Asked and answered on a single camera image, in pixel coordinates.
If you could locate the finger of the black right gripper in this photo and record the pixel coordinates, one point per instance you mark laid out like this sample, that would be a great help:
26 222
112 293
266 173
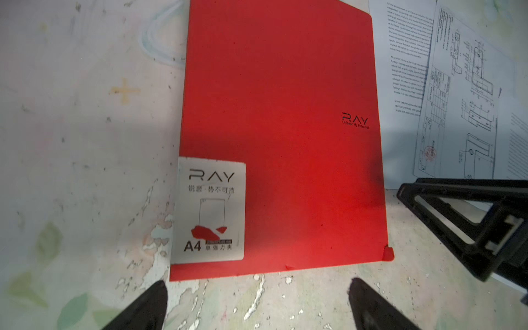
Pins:
483 223

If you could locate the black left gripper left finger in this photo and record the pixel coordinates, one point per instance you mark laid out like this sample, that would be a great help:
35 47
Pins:
148 311

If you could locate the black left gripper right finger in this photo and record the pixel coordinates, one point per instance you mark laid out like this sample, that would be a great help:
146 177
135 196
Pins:
371 311

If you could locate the red folder with black inside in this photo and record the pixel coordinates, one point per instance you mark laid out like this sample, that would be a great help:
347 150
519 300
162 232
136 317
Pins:
280 164

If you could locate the text printed paper sheet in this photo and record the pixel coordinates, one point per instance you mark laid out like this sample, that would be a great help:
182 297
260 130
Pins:
511 144

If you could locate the technical drawing paper sheet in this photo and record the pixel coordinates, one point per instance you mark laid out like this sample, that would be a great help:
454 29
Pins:
458 125

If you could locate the text paper sheet far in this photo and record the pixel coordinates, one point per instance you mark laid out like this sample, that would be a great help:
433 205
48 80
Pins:
402 32

